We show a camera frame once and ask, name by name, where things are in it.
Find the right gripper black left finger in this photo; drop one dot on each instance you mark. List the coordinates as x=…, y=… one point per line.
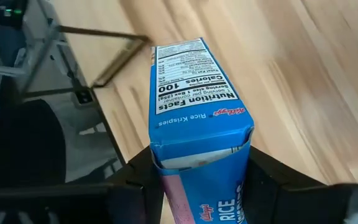
x=135, y=199

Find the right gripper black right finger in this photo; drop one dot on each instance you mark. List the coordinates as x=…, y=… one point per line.
x=284, y=202

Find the blue Rice Krispies cereal box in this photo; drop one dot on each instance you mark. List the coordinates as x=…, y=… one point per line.
x=197, y=130

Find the large black object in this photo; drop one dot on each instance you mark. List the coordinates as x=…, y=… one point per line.
x=20, y=146

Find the black metal table frame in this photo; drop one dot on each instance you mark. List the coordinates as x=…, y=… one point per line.
x=84, y=97

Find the wooden shelf with black frame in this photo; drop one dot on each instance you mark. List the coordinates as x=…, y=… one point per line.
x=104, y=32

